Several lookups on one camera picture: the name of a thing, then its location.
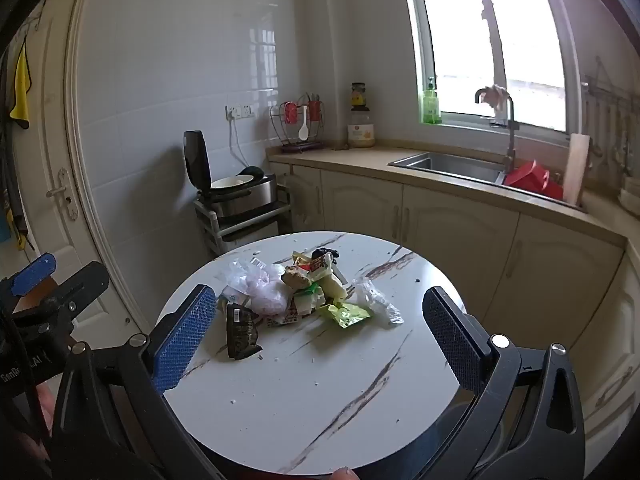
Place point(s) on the pale yellow snack wrapper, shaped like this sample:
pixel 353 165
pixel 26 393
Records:
pixel 332 287

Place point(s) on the window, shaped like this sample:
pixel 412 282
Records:
pixel 525 35

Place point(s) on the white rice spoon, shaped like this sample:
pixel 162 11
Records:
pixel 303 130

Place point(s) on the green soap bottle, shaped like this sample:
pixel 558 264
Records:
pixel 432 107

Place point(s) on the white snack bag red print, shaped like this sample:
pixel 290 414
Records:
pixel 320 264

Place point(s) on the cream kitchen cabinets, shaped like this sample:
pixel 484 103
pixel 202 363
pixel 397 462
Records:
pixel 450 225

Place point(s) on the beige countertop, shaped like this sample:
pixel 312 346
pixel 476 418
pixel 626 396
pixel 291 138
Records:
pixel 350 156

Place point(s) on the steel sink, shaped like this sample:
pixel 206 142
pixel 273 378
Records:
pixel 450 165

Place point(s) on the red basin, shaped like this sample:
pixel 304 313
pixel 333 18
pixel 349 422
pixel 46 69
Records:
pixel 532 180

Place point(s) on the black plastic bag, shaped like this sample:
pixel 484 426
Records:
pixel 325 251

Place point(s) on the white door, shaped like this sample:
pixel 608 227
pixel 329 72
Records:
pixel 55 110

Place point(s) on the clear plastic food container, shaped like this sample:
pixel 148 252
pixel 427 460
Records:
pixel 361 132

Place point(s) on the yellow-green wrapper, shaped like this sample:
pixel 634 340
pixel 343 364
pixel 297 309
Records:
pixel 347 316

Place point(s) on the dark brown snack wrapper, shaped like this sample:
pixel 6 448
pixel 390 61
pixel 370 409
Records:
pixel 242 332

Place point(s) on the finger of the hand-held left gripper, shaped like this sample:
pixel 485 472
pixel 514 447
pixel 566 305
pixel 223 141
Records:
pixel 32 271
pixel 80 285

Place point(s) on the clear plastic wrapper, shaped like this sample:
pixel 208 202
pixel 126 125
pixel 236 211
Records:
pixel 372 300

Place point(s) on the yellow hanging cloth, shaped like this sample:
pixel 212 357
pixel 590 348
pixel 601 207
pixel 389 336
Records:
pixel 21 90

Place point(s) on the pale cutting board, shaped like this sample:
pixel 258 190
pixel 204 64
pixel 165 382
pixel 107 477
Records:
pixel 576 170

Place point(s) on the metal faucet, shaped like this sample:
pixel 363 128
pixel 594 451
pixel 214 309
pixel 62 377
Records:
pixel 510 130

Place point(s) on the green sachet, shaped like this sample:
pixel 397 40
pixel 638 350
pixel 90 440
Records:
pixel 314 290

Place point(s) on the glass jar dark lid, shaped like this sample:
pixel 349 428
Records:
pixel 359 96

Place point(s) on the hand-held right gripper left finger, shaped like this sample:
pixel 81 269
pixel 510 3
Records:
pixel 185 340

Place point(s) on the wall utensil rail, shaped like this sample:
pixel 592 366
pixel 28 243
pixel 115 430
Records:
pixel 607 110

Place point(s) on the steel rice cooker black lid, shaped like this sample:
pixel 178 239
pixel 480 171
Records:
pixel 240 195

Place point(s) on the red cup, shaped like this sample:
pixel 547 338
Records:
pixel 314 108
pixel 289 111

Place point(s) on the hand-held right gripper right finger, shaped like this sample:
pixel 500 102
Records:
pixel 450 340

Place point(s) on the white wall outlet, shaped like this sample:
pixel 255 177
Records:
pixel 240 111

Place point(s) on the white plastic bag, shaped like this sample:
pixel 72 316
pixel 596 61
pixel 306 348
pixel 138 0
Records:
pixel 262 290

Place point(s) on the cloth on faucet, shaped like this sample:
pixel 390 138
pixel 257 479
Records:
pixel 497 96

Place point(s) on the brown bread roll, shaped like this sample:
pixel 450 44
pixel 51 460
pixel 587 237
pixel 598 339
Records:
pixel 295 278

